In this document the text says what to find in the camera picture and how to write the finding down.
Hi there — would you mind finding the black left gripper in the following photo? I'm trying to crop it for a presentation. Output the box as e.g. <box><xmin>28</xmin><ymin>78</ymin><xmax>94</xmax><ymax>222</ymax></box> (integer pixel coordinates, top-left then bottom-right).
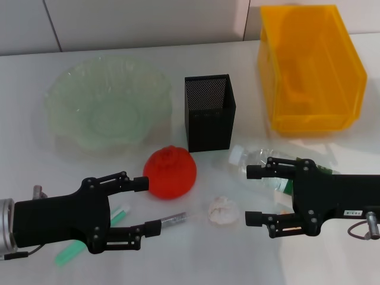
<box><xmin>14</xmin><ymin>171</ymin><xmax>163</xmax><ymax>255</ymax></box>

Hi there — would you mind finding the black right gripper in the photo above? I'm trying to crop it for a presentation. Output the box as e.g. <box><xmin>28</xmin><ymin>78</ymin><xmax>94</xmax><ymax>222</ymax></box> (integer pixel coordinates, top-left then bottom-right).
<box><xmin>245</xmin><ymin>157</ymin><xmax>380</xmax><ymax>239</ymax></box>

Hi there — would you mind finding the white paper ball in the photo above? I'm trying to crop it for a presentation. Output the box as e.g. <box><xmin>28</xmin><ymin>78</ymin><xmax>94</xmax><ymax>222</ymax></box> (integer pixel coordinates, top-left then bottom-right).
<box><xmin>207</xmin><ymin>195</ymin><xmax>240</xmax><ymax>228</ymax></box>

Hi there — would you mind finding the red knitted toy orange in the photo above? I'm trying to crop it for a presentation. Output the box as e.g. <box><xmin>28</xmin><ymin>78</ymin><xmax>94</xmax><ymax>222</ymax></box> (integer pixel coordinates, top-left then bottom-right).
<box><xmin>142</xmin><ymin>144</ymin><xmax>198</xmax><ymax>200</ymax></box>

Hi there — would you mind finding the clear water bottle green label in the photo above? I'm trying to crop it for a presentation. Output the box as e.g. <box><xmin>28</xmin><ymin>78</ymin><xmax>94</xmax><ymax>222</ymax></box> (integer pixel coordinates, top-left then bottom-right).
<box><xmin>228</xmin><ymin>144</ymin><xmax>341</xmax><ymax>205</ymax></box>

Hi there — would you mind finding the green white pen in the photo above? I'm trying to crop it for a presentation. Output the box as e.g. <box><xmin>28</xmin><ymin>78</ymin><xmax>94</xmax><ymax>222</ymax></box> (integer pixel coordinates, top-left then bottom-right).
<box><xmin>55</xmin><ymin>203</ymin><xmax>131</xmax><ymax>267</ymax></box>

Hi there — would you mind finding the black mesh pen holder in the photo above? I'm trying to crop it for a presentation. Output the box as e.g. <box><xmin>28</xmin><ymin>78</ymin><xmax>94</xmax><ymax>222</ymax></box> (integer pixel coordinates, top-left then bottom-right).
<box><xmin>183</xmin><ymin>73</ymin><xmax>237</xmax><ymax>153</ymax></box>

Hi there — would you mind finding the green glass fruit plate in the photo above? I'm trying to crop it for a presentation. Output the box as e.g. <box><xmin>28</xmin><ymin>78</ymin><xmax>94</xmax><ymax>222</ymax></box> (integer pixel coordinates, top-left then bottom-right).
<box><xmin>44</xmin><ymin>56</ymin><xmax>173</xmax><ymax>151</ymax></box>

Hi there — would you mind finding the silver glitter marker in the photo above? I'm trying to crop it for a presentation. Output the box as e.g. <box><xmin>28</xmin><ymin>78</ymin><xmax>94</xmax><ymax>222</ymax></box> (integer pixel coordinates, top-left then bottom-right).
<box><xmin>160</xmin><ymin>211</ymin><xmax>197</xmax><ymax>228</ymax></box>

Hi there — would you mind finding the yellow plastic bin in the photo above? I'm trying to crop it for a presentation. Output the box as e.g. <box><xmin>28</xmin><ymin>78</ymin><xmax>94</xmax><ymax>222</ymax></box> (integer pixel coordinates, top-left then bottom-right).
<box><xmin>256</xmin><ymin>4</ymin><xmax>368</xmax><ymax>133</ymax></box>

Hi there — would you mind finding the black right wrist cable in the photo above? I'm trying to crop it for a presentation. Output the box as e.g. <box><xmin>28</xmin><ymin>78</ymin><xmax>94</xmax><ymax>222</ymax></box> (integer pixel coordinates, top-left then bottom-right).
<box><xmin>349</xmin><ymin>219</ymin><xmax>375</xmax><ymax>240</ymax></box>

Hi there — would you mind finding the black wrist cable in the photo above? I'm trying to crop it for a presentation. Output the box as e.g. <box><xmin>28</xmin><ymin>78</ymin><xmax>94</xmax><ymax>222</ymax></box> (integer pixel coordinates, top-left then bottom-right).
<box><xmin>349</xmin><ymin>219</ymin><xmax>375</xmax><ymax>240</ymax></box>
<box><xmin>0</xmin><ymin>245</ymin><xmax>42</xmax><ymax>262</ymax></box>

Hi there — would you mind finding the silver right wrist connector post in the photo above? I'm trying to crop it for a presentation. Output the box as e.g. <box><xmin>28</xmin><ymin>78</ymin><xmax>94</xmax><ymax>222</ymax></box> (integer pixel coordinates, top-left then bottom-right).
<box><xmin>366</xmin><ymin>211</ymin><xmax>380</xmax><ymax>238</ymax></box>

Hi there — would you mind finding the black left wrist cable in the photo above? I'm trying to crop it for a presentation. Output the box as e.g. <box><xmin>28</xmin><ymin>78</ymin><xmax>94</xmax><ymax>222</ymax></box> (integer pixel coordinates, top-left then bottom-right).
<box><xmin>0</xmin><ymin>245</ymin><xmax>42</xmax><ymax>262</ymax></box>

